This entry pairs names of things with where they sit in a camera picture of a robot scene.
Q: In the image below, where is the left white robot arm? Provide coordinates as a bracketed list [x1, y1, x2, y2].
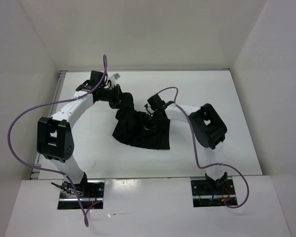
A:
[37, 71, 122, 198]

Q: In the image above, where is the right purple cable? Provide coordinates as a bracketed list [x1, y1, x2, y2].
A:
[156, 86, 250, 209]

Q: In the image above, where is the purple cable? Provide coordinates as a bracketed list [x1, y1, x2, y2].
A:
[156, 86, 250, 209]
[6, 54, 114, 228]

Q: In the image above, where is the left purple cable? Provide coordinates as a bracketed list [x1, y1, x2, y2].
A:
[6, 54, 114, 228]

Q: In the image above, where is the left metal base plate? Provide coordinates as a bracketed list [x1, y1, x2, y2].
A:
[53, 180, 105, 210]

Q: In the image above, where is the metal base plate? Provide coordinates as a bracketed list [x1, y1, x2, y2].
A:
[53, 180, 105, 210]
[190, 179, 238, 207]

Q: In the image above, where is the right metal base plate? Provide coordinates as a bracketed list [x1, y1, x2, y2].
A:
[190, 179, 238, 207]

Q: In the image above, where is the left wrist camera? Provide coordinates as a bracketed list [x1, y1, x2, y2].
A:
[108, 73, 120, 87]

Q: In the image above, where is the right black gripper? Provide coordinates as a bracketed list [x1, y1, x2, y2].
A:
[137, 111, 163, 137]

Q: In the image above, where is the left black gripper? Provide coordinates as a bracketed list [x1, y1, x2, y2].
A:
[99, 84, 132, 109]

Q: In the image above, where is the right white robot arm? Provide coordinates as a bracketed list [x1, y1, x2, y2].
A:
[145, 94, 227, 194]

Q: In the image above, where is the black skirt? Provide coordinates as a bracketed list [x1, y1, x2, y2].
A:
[112, 92, 170, 150]

